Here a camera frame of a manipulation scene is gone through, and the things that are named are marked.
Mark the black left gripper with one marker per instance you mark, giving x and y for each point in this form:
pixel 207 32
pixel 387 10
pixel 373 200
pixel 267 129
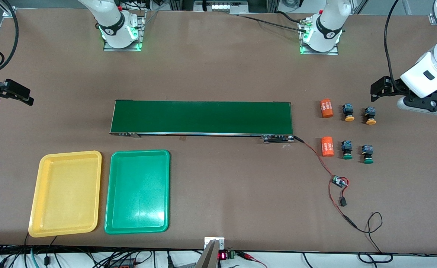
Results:
pixel 394 88

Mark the yellow mushroom push button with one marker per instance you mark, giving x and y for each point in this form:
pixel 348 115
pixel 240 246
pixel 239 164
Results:
pixel 370 113
pixel 348 111

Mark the orange 4680 battery cylinder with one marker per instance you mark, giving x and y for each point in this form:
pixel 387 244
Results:
pixel 327 108
pixel 328 146

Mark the green mushroom push button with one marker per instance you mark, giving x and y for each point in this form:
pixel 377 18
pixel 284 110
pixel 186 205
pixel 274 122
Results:
pixel 347 149
pixel 367 152

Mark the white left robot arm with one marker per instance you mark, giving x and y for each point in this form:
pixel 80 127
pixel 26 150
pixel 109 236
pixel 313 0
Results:
pixel 330 11

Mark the small circuit board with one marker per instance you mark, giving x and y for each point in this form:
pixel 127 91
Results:
pixel 339 181

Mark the yellow plastic tray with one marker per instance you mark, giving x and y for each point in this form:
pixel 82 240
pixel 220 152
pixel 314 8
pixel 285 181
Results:
pixel 66 193

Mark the small black plug connector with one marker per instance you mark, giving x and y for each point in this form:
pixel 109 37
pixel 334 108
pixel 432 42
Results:
pixel 343 202

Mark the green plastic tray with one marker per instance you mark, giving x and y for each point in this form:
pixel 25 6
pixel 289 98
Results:
pixel 138 208

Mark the green conveyor belt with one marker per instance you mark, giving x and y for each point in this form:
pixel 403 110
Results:
pixel 185 117

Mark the silver box with lights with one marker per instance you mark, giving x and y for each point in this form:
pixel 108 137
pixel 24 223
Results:
pixel 222 6

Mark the red test lead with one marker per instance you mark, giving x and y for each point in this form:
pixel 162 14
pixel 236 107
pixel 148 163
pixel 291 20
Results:
pixel 242 254

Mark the red digit display module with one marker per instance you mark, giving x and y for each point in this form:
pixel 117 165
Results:
pixel 222 255

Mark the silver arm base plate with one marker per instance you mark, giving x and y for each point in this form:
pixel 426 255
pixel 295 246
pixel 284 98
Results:
pixel 331 52
pixel 142 44

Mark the aluminium corner bracket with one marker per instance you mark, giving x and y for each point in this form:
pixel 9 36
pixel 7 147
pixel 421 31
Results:
pixel 12 14
pixel 432 19

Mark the silver camera mount bracket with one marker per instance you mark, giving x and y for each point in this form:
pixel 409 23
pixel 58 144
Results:
pixel 209 257

